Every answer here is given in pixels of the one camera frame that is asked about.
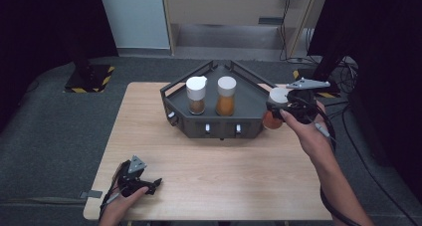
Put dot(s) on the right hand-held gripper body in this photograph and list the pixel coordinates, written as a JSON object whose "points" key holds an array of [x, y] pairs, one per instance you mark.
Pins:
{"points": [[303, 106]]}

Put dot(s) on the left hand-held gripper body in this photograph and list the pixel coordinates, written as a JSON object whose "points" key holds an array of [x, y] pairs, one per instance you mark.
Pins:
{"points": [[131, 181]]}

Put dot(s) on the white-lidded jar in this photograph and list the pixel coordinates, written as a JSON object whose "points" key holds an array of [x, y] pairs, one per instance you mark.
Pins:
{"points": [[278, 95]]}

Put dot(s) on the black corner storage rack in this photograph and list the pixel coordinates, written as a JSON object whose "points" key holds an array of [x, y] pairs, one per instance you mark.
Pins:
{"points": [[245, 93]]}

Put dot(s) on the orange spice jar white lid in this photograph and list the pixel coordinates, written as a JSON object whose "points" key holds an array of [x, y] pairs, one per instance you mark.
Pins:
{"points": [[226, 96]]}

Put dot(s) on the brown spice jar flip lid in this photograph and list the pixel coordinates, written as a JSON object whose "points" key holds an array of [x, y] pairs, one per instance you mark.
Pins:
{"points": [[196, 93]]}

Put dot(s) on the person's left hand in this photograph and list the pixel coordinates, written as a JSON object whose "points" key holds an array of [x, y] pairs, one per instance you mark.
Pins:
{"points": [[117, 207]]}

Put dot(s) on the person's right hand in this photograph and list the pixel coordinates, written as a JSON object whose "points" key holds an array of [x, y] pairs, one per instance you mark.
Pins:
{"points": [[313, 138]]}

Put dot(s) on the grey cabinet label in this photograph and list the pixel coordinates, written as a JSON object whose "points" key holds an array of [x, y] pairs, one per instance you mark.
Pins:
{"points": [[270, 20]]}

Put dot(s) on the dark curtain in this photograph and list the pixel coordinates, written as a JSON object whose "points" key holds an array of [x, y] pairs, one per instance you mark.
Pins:
{"points": [[40, 27], [388, 53]]}

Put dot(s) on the white panel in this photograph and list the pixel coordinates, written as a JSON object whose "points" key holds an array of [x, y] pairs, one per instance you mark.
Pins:
{"points": [[136, 17]]}

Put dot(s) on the grey table edge bracket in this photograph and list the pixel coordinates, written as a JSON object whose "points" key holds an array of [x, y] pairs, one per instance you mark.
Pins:
{"points": [[91, 194]]}

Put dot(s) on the black stand post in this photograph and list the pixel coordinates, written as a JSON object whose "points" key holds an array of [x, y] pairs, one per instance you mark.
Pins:
{"points": [[326, 70], [83, 63]]}

